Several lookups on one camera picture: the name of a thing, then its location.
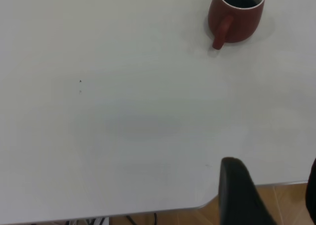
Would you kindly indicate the red ceramic mug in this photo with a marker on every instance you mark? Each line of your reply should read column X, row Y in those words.
column 243, row 24

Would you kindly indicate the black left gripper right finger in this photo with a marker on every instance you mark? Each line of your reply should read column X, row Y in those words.
column 312, row 193

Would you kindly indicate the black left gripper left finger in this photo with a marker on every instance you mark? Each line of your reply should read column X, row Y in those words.
column 237, row 197

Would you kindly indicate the dark coffee liquid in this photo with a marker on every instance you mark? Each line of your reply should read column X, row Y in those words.
column 238, row 0

